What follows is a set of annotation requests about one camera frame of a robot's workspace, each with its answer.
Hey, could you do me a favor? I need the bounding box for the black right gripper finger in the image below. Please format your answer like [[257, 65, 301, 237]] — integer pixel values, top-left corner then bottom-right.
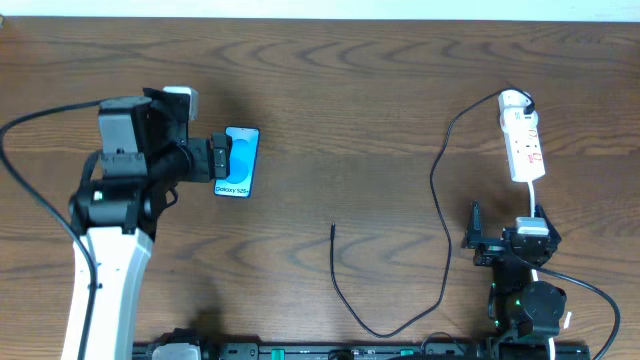
[[534, 204, 555, 233], [462, 201, 483, 249]]

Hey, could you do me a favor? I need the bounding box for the blue Galaxy smartphone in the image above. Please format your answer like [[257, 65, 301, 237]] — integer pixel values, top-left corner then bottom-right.
[[214, 127, 260, 198]]

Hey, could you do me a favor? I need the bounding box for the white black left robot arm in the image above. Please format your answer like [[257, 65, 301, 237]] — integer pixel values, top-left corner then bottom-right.
[[62, 86, 232, 359]]

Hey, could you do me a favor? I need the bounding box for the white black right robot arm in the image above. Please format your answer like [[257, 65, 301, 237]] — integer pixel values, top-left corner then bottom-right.
[[462, 202, 567, 359]]

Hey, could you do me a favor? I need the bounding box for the white power strip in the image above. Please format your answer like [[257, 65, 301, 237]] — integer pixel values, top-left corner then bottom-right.
[[498, 89, 545, 183]]

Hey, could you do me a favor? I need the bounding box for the white power strip cord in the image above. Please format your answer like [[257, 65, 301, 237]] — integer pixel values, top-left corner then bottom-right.
[[527, 180, 557, 360]]

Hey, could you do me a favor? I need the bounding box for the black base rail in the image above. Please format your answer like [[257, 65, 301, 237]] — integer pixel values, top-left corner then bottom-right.
[[132, 327, 591, 360]]

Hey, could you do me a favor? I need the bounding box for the black USB charging cable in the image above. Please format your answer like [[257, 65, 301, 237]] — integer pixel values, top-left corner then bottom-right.
[[328, 87, 536, 339]]

